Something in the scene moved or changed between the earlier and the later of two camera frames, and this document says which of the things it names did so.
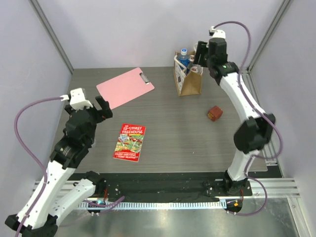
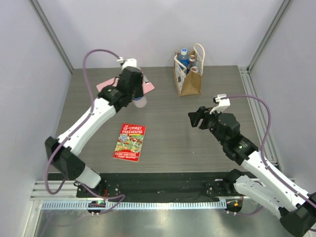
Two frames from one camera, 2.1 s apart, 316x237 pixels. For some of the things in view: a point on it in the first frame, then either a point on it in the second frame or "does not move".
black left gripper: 99,111 -> 138,89
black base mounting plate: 172,184 does not move
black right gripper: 202,54 -> 202,119
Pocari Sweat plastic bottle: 184,58 does not move
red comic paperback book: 130,142 does not move
